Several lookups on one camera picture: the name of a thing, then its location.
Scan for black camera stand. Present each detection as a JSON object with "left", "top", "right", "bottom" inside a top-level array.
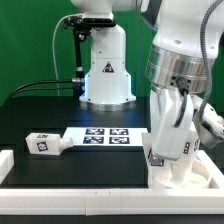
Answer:
[{"left": 63, "top": 13, "right": 116, "bottom": 96}]

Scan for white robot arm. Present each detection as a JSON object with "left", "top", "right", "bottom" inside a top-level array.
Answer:
[{"left": 70, "top": 0, "right": 224, "bottom": 166}]

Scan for white marker board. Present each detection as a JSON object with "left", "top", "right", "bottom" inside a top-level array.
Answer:
[{"left": 63, "top": 127, "right": 147, "bottom": 146}]

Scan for black cables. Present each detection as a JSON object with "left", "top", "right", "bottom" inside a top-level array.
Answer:
[{"left": 8, "top": 79, "right": 84, "bottom": 100}]

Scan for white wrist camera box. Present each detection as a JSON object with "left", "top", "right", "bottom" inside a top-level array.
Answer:
[{"left": 193, "top": 95, "right": 224, "bottom": 148}]

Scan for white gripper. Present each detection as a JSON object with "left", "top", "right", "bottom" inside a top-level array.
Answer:
[{"left": 148, "top": 89, "right": 193, "bottom": 167}]

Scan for white front fence rail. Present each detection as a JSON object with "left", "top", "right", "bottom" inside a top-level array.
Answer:
[{"left": 0, "top": 189, "right": 224, "bottom": 216}]

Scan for grey camera cable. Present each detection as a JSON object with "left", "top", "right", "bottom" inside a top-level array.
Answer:
[{"left": 52, "top": 13, "right": 81, "bottom": 98}]

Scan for white left fence rail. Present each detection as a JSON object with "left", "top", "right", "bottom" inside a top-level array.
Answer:
[{"left": 0, "top": 150, "right": 14, "bottom": 185}]

